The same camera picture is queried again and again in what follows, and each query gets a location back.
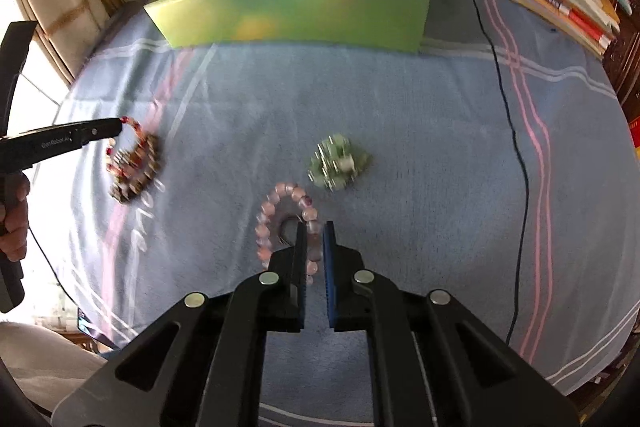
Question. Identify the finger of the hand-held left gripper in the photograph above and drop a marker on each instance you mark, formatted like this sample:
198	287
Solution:
17	67
100	131

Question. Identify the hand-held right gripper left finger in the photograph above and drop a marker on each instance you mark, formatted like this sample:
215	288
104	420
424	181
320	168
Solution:
301	277

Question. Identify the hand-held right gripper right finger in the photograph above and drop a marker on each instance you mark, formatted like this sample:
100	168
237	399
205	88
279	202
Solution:
328	277

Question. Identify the green stone jewelry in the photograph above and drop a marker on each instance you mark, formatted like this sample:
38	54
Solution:
337	162

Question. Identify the person's left hand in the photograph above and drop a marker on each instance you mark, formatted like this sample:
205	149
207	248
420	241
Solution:
15	217

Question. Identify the person's leg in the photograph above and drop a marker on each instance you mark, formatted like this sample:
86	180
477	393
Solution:
40	367

